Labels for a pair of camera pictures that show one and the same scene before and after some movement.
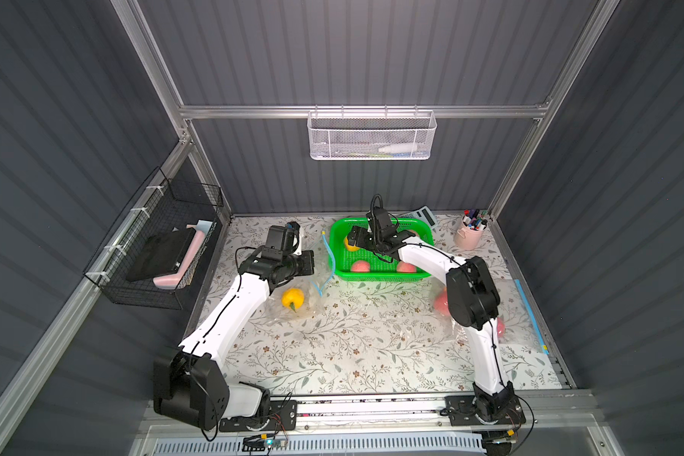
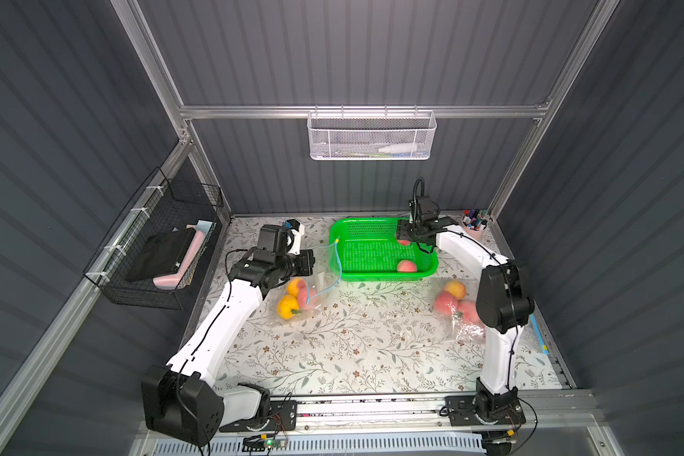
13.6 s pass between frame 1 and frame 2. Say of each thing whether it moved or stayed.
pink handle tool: stayed
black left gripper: stayed
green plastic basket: stayed
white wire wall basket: stayed
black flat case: stayed
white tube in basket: stayed
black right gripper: moved
